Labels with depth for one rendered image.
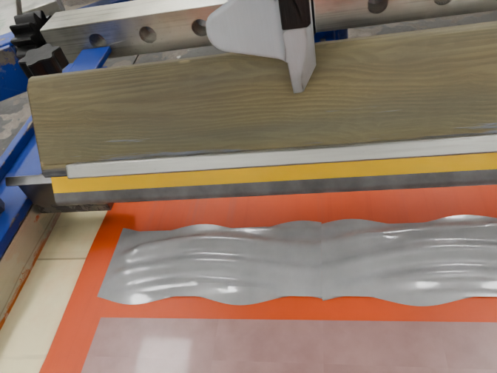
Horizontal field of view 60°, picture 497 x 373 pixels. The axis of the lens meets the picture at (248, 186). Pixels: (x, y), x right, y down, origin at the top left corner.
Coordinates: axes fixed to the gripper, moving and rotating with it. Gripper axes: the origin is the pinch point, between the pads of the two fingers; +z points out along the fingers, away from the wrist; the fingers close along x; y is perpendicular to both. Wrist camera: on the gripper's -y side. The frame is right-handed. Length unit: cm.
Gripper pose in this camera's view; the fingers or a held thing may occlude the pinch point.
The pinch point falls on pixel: (308, 54)
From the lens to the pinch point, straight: 29.4
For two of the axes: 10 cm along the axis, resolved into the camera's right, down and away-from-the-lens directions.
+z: 1.9, 6.8, 7.0
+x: -1.0, 7.3, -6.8
